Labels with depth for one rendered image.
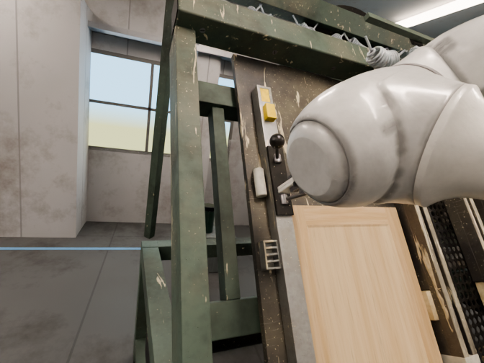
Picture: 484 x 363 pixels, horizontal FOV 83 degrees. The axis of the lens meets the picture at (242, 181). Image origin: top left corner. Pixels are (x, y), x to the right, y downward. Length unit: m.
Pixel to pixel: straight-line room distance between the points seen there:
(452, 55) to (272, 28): 0.73
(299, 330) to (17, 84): 3.36
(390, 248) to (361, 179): 0.79
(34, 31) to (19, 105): 0.72
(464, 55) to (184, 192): 0.52
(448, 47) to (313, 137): 0.20
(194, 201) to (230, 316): 0.29
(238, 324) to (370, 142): 0.59
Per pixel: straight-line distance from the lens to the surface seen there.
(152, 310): 1.25
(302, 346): 0.73
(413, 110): 0.24
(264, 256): 0.70
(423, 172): 0.24
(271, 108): 0.85
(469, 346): 1.10
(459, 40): 0.38
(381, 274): 0.95
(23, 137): 3.61
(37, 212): 3.76
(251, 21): 1.00
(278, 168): 0.77
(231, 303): 0.72
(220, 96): 0.93
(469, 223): 1.30
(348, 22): 1.76
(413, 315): 1.02
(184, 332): 0.61
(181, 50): 0.88
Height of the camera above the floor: 1.55
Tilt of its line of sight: 12 degrees down
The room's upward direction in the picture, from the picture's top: 8 degrees clockwise
